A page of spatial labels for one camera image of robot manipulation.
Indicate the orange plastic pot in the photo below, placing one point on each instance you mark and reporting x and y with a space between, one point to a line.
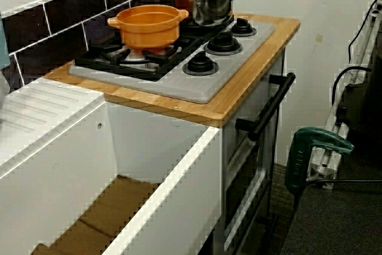
149 31

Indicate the black burner grate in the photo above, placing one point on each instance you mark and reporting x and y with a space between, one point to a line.
209 29
143 70

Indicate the black stove knob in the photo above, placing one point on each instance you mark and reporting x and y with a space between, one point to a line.
200 64
223 44
243 28

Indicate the grey stove top plate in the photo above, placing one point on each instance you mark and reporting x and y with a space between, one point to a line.
185 87

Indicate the brass screw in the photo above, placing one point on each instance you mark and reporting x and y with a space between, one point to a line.
176 106

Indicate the teal box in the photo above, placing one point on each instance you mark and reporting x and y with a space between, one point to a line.
3 43

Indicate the white sink basin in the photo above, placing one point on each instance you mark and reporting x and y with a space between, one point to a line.
59 153

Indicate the brown cardboard sheet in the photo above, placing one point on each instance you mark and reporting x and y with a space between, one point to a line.
113 207

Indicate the green clamp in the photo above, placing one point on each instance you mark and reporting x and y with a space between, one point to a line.
298 159

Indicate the aluminium frame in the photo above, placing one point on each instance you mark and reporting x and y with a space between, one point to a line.
323 171

